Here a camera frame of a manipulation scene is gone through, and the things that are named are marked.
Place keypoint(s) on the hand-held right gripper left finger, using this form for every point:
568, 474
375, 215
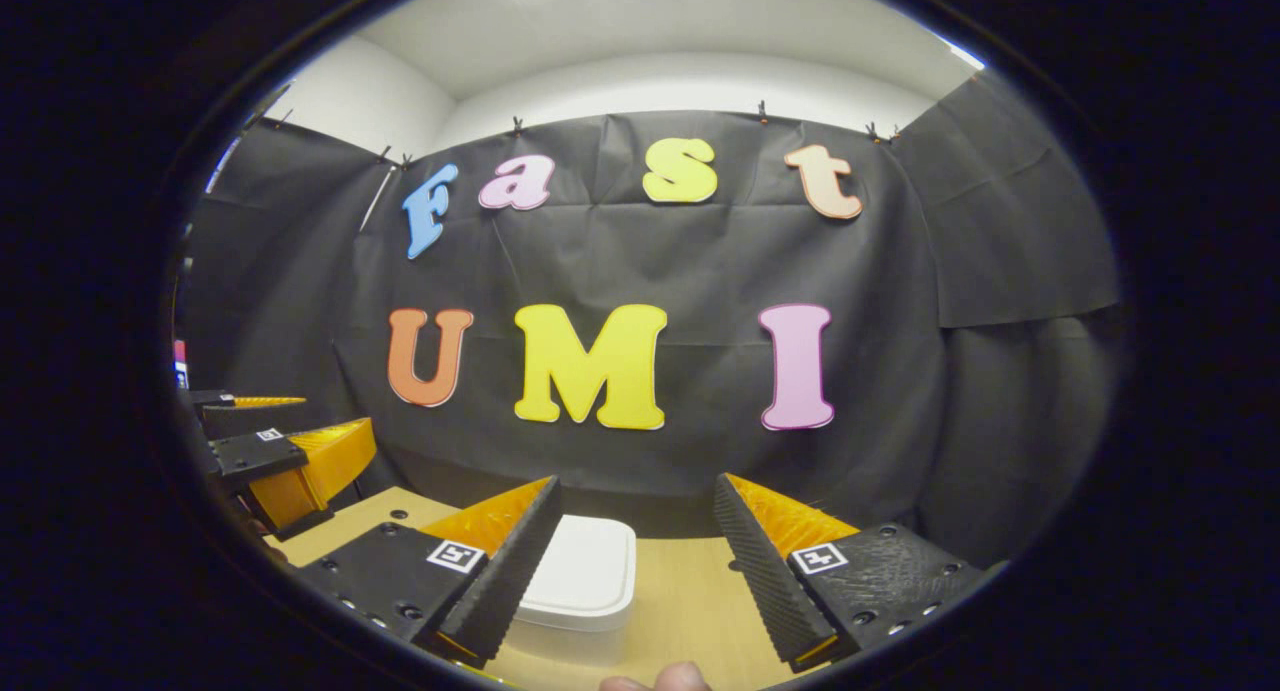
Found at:
510, 576

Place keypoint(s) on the black backdrop cloth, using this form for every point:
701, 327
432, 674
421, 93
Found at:
900, 371

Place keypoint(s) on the computer monitor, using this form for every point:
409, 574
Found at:
181, 364

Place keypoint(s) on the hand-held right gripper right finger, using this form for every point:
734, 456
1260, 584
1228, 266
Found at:
765, 586

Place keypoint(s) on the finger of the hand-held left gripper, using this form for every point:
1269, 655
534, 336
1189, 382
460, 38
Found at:
320, 461
235, 416

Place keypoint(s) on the white desktop garbage bin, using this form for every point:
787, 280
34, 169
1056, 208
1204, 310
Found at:
585, 571

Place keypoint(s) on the wooden desktop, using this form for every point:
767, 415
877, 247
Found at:
680, 601

